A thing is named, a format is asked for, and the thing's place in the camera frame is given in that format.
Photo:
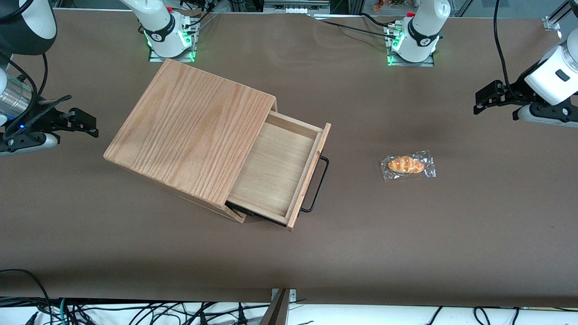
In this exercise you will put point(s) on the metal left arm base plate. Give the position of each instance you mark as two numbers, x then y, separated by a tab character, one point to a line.
426	62

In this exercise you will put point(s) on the bread roll in clear wrapper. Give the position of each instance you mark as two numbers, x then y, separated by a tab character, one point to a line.
406	165

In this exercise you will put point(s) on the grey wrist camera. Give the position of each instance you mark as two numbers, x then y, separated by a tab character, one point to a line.
542	119
27	146

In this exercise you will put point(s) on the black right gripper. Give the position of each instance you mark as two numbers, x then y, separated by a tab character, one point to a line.
48	121

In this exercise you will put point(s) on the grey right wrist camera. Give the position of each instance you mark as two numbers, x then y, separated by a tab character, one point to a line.
27	146

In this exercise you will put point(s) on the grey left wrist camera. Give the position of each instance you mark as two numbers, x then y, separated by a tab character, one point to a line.
542	119

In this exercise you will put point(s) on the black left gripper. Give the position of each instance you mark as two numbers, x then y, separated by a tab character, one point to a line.
511	96

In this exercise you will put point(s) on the wooden drawer cabinet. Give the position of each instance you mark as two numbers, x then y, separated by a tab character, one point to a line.
189	131

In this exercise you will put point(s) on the aluminium corner bracket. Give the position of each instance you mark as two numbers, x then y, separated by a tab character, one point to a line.
552	22

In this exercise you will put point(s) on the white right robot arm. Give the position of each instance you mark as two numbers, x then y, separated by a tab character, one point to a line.
162	27

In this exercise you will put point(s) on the small orange object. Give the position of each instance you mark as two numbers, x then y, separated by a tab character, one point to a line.
378	5

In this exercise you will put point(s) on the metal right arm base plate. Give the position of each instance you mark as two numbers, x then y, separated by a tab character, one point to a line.
156	57

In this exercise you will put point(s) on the dark grey pole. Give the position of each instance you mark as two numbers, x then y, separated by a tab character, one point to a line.
276	313

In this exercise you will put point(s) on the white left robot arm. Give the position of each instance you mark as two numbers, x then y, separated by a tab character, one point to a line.
422	31

